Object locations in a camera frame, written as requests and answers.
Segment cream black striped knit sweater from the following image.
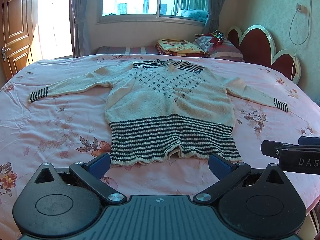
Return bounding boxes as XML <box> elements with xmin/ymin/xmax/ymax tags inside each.
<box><xmin>28</xmin><ymin>59</ymin><xmax>289</xmax><ymax>166</ymax></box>

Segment red heart-shaped headboard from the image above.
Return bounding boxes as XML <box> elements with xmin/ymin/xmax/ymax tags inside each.
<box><xmin>227</xmin><ymin>24</ymin><xmax>302</xmax><ymax>84</ymax></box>

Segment striped pillow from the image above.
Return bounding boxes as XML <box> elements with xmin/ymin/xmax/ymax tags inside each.
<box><xmin>195</xmin><ymin>38</ymin><xmax>244</xmax><ymax>62</ymax></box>

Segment red plaid folded cloth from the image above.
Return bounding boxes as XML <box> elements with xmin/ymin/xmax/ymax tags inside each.
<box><xmin>195</xmin><ymin>30</ymin><xmax>225</xmax><ymax>46</ymax></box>

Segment striped purple mattress cover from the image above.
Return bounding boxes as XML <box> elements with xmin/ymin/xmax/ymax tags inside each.
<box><xmin>95</xmin><ymin>46</ymin><xmax>158</xmax><ymax>55</ymax></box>

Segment yellow red folded blanket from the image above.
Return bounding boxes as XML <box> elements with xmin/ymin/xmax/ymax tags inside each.
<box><xmin>155</xmin><ymin>38</ymin><xmax>208</xmax><ymax>57</ymax></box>

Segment teal blanket outside window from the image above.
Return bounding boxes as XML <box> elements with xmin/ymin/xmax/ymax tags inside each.
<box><xmin>176</xmin><ymin>9</ymin><xmax>208</xmax><ymax>22</ymax></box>

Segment right grey curtain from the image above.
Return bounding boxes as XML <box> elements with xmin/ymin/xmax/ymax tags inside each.
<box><xmin>203</xmin><ymin>0</ymin><xmax>225</xmax><ymax>33</ymax></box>

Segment grey curtain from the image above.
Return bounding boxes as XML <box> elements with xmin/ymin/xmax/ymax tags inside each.
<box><xmin>203</xmin><ymin>0</ymin><xmax>225</xmax><ymax>33</ymax></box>
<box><xmin>69</xmin><ymin>0</ymin><xmax>91</xmax><ymax>57</ymax></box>

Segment left grey curtain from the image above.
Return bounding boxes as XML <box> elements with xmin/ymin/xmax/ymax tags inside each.
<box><xmin>69</xmin><ymin>0</ymin><xmax>91</xmax><ymax>57</ymax></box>

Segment wooden door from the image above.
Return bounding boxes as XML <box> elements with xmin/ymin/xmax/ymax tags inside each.
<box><xmin>1</xmin><ymin>0</ymin><xmax>33</xmax><ymax>80</ymax></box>

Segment white wall cable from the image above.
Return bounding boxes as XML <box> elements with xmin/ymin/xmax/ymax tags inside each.
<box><xmin>288</xmin><ymin>0</ymin><xmax>314</xmax><ymax>81</ymax></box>

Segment wall socket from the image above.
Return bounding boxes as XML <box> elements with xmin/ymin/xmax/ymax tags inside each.
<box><xmin>296</xmin><ymin>3</ymin><xmax>308</xmax><ymax>14</ymax></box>

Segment metal door handle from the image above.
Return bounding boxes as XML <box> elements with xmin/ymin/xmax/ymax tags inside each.
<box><xmin>1</xmin><ymin>47</ymin><xmax>11</xmax><ymax>62</ymax></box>

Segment window with grey frame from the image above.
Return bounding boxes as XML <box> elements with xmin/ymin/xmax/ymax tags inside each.
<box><xmin>96</xmin><ymin>0</ymin><xmax>213</xmax><ymax>27</ymax></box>

